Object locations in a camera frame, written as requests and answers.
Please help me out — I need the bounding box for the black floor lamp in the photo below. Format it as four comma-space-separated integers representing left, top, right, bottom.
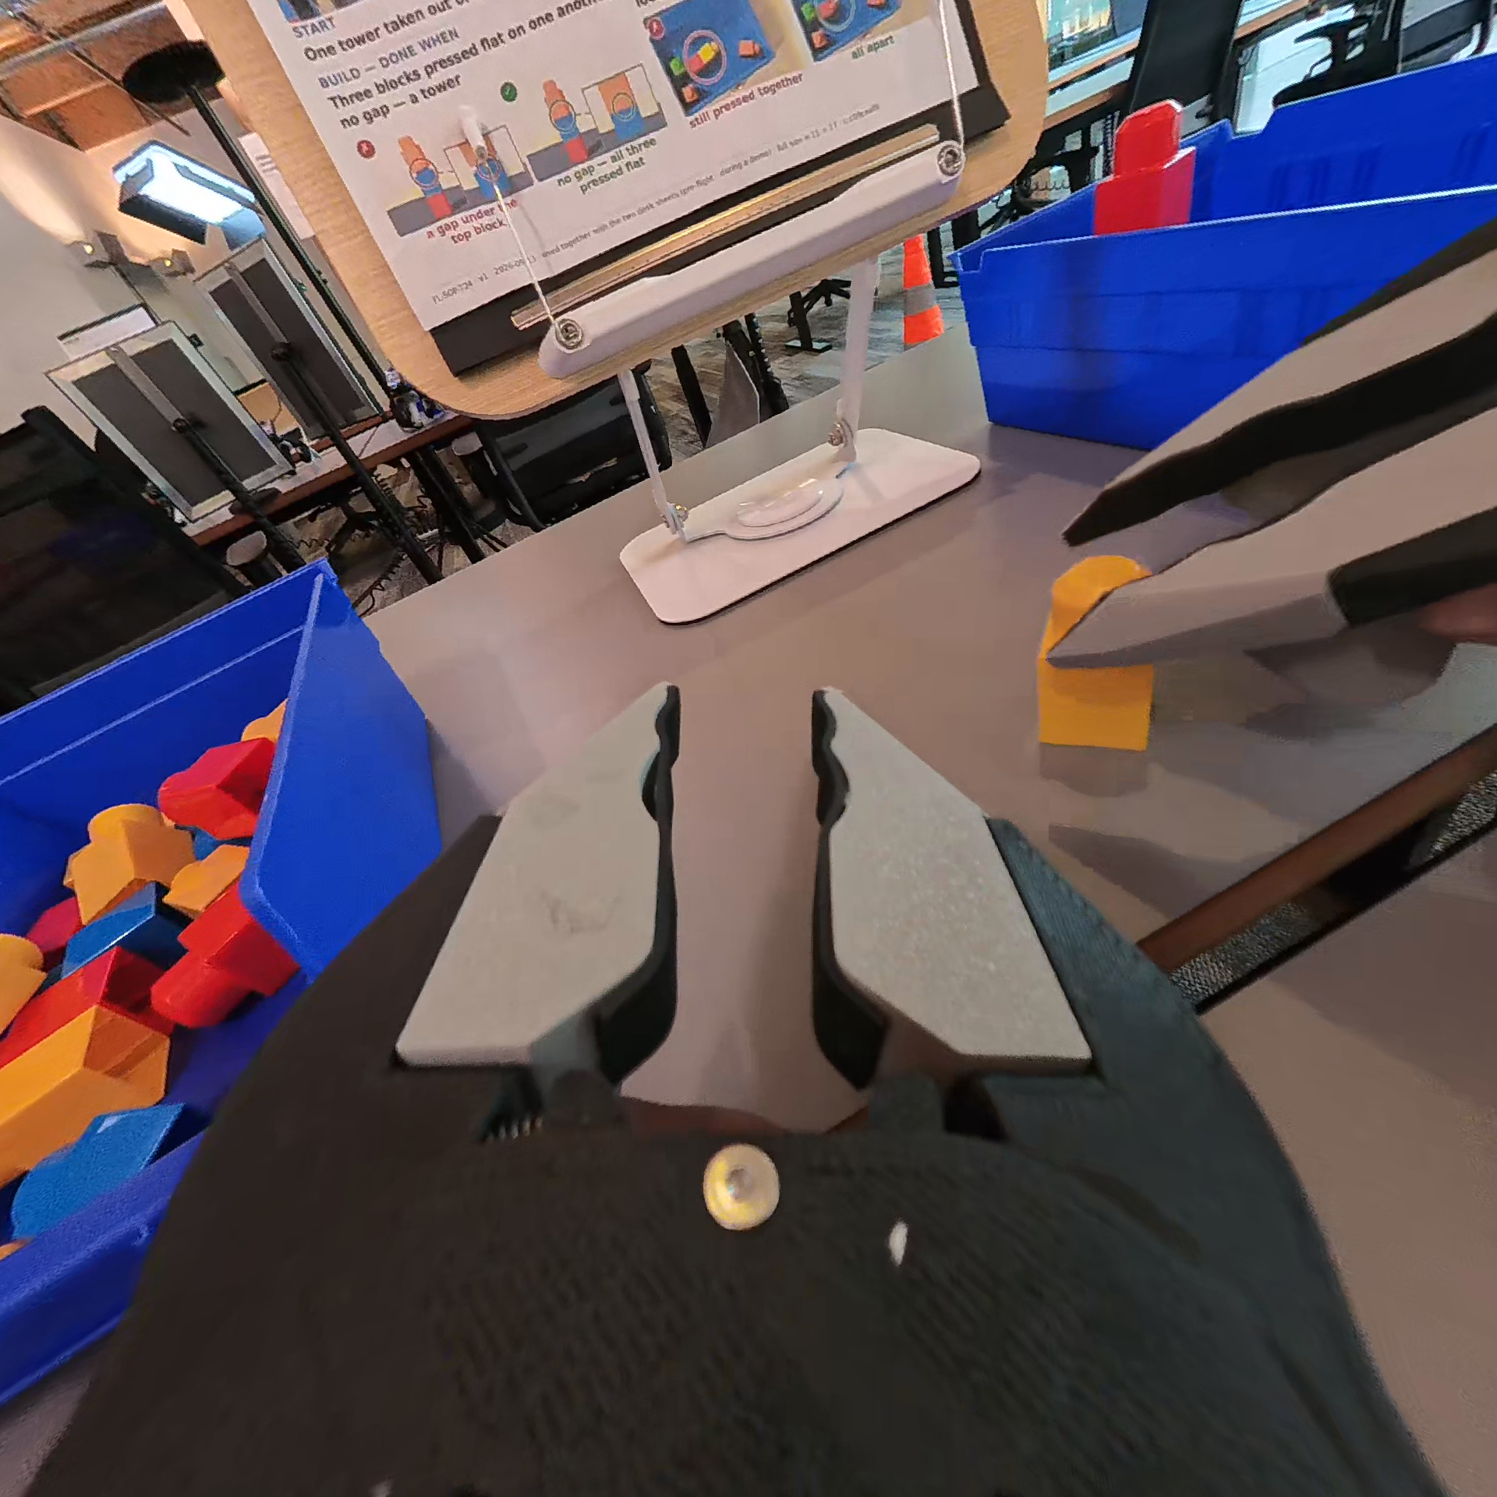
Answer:
122, 36, 473, 572

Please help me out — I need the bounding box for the orange mega block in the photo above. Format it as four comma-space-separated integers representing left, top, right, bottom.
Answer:
1036, 554, 1156, 755

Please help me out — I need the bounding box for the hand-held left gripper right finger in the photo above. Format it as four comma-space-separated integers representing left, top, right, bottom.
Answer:
810, 687, 1095, 1094

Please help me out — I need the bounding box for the pile of mega blocks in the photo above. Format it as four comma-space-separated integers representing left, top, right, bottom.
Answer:
0, 701, 301, 1255

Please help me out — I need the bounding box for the person's right hand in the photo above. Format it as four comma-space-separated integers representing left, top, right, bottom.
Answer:
1416, 591, 1497, 648

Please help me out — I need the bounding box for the orange traffic cone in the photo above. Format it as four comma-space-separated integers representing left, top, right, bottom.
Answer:
900, 232, 942, 348

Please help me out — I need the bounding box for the printed instruction sheet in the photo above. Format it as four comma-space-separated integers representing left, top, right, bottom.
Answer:
254, 0, 973, 334

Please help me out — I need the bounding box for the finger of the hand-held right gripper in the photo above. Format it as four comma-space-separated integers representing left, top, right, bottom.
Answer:
1060, 269, 1497, 546
1045, 407, 1497, 713

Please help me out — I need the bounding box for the black office chair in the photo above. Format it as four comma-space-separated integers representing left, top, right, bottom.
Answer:
0, 407, 234, 701
1118, 0, 1247, 124
473, 383, 672, 529
1270, 0, 1406, 106

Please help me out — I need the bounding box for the grey framed panel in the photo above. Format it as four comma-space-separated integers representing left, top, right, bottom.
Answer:
46, 321, 295, 522
197, 247, 378, 429

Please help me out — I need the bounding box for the studio light panel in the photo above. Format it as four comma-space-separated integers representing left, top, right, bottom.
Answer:
115, 137, 256, 247

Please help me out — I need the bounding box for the red mega block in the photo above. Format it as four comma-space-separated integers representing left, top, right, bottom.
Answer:
1095, 102, 1193, 240

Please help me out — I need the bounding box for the blue plastic bin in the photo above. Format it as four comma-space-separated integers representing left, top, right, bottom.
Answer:
947, 52, 1497, 455
0, 559, 445, 1405

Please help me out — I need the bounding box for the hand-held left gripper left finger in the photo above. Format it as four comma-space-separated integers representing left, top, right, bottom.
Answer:
395, 687, 686, 1088

